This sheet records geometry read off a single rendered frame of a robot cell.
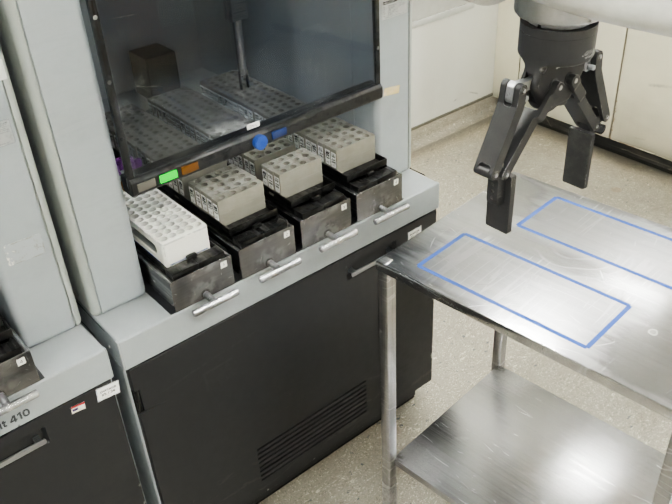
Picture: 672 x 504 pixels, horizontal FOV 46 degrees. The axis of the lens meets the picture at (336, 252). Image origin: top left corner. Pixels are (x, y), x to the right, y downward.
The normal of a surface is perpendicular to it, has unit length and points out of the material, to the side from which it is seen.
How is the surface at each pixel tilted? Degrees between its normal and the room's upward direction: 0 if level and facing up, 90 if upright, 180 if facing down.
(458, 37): 90
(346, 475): 0
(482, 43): 90
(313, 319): 90
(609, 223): 0
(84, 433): 90
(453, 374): 0
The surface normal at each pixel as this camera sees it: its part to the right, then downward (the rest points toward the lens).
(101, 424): 0.64, 0.41
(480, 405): -0.04, -0.83
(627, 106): -0.76, 0.39
